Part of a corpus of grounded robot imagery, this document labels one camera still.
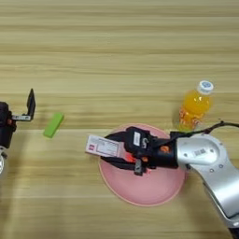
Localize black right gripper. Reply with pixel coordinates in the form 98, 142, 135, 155
100, 130, 179, 176

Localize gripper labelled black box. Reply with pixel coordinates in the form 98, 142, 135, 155
0, 101, 9, 123
124, 125, 152, 157

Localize orange juice bottle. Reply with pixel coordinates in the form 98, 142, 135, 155
177, 79, 215, 133

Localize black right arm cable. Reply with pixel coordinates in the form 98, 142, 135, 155
169, 120, 239, 139

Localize right gripper labelled black box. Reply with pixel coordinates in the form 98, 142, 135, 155
124, 125, 152, 157

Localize pink round plate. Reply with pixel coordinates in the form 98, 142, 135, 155
98, 122, 187, 207

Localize green rectangular block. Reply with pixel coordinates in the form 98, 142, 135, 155
43, 111, 65, 139

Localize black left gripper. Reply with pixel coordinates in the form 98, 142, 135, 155
0, 88, 36, 148

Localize left gripper labelled black box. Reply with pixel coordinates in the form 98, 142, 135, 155
0, 101, 9, 123

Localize white and pink card box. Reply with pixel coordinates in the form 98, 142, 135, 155
85, 134, 125, 159

